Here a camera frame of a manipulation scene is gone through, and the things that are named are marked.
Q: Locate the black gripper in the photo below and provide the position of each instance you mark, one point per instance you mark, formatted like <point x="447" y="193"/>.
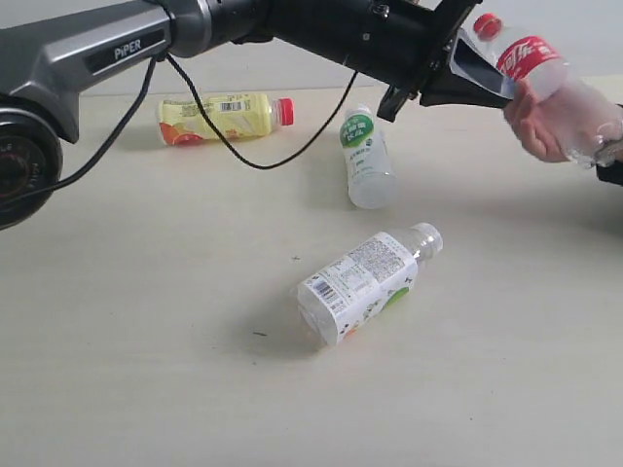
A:
<point x="395" y="42"/>

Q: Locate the white green yogurt drink bottle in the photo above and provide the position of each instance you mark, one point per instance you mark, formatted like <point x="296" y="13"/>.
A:
<point x="371" y="181"/>

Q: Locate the clear cola bottle red label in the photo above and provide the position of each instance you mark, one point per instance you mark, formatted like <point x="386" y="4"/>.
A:
<point x="520" y="54"/>

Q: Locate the clear bottle white printed label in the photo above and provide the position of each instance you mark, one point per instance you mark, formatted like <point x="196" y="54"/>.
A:
<point x="343" y="296"/>

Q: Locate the yellow juice bottle red cap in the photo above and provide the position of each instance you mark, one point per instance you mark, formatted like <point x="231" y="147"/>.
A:
<point x="235" y="116"/>

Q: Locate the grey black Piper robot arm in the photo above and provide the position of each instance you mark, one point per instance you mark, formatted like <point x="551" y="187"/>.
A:
<point x="47" y="64"/>

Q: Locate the dark sleeved forearm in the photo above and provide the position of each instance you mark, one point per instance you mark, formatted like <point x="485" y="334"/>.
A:
<point x="608" y="155"/>

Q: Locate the open person hand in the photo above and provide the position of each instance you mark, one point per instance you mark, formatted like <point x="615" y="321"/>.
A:
<point x="572" y="124"/>

